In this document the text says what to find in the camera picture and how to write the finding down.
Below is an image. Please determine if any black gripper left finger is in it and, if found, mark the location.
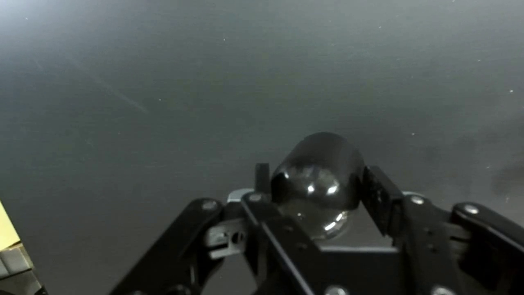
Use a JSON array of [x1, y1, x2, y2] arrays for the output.
[[107, 162, 324, 295]]

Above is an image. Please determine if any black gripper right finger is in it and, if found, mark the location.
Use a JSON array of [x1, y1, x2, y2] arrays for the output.
[[358, 163, 524, 295]]

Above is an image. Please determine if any black dome spray tin lid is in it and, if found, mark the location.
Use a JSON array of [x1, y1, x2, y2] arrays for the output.
[[270, 131, 366, 242]]

